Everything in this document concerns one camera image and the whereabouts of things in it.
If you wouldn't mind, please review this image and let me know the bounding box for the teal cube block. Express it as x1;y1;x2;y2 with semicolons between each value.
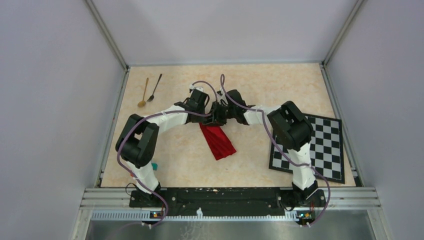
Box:
151;163;158;171

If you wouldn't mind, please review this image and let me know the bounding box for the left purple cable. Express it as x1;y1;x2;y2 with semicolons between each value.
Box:
116;80;220;229

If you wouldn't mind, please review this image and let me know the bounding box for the aluminium front rail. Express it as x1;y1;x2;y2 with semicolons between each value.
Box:
80;187;381;223

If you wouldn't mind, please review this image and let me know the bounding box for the gold spoon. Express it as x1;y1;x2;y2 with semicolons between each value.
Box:
137;77;149;108

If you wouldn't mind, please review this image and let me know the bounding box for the black white checkerboard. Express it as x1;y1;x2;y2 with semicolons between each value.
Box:
268;113;346;184

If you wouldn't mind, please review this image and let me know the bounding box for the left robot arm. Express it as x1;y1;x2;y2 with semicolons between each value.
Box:
115;88;210;207

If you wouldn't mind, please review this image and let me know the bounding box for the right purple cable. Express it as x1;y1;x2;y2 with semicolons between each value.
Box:
219;73;332;228

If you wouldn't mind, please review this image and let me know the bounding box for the red cloth napkin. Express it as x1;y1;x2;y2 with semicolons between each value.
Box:
199;123;237;161

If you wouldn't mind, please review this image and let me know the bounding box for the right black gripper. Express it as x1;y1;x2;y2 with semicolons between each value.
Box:
202;101;237;127

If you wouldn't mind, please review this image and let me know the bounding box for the purple cable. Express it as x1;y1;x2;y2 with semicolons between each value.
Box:
116;80;220;229
219;73;332;228

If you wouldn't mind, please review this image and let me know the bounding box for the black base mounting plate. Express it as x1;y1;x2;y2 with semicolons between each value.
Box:
129;187;326;218

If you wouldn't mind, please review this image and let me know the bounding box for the black fork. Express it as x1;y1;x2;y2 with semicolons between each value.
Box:
147;73;163;102

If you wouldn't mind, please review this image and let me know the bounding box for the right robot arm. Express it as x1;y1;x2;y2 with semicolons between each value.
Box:
203;89;318;206

